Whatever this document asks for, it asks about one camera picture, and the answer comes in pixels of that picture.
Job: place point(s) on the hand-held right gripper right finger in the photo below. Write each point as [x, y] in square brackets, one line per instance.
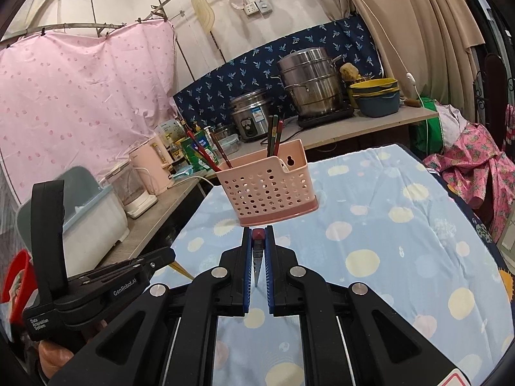
[268, 281]

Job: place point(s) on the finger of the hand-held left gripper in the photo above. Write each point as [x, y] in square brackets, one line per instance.
[155, 260]

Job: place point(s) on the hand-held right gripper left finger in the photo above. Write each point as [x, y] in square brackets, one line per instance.
[247, 281]

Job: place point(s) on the gold spoon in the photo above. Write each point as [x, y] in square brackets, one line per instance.
[181, 269]

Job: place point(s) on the maroon chopstick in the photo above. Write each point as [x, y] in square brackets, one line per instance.
[221, 152]
[275, 136]
[258, 235]

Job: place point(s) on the pink perforated plastic basket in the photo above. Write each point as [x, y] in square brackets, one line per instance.
[261, 189]

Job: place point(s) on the green chopstick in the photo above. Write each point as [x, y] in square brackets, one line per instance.
[270, 136]

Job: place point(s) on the person's left hand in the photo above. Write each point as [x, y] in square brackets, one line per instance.
[56, 360]

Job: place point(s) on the grey side counter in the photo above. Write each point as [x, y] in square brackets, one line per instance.
[161, 213]

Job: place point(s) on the red bucket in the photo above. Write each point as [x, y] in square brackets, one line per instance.
[16, 285]

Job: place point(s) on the white storage box grey lid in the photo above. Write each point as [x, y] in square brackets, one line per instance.
[96, 225]

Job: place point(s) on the white clear-jar appliance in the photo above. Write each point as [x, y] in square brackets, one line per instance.
[132, 193]

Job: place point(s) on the pink electric kettle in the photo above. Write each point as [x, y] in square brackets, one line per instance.
[151, 167]

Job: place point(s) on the green refill packet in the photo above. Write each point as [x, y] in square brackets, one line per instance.
[195, 157]

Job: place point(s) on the white printed jug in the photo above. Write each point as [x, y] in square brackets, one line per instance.
[171, 132]

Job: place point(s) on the silver rice cooker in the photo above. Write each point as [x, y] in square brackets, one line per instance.
[251, 118]

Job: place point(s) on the black induction cooker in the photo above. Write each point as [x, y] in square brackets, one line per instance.
[326, 117]

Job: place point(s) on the pink dotted curtain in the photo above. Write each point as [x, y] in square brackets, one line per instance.
[80, 100]

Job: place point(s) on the wooden counter board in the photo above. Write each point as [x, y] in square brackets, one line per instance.
[362, 126]

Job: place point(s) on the stainless steel steamer pot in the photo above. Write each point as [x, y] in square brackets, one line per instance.
[312, 84]

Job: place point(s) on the blue bowl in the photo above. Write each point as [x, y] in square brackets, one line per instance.
[378, 106]

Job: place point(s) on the green bag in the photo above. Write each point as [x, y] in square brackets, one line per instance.
[428, 128]

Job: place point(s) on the navy floral cloth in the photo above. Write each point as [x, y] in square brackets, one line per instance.
[281, 60]

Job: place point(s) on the yellow bowl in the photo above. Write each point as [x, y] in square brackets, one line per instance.
[374, 85]

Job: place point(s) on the brown loofah sponge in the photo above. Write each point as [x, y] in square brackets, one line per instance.
[349, 72]

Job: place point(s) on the pink pineapple print cloth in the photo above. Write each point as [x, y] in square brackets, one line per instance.
[474, 157]

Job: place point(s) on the cream plastic swatter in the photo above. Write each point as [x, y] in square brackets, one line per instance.
[204, 10]

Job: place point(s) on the beige curtain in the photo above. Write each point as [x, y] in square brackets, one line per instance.
[422, 24]

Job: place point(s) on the metal curtain rail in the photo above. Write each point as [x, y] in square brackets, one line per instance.
[92, 27]

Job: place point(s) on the wall power socket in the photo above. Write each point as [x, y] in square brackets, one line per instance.
[257, 7]

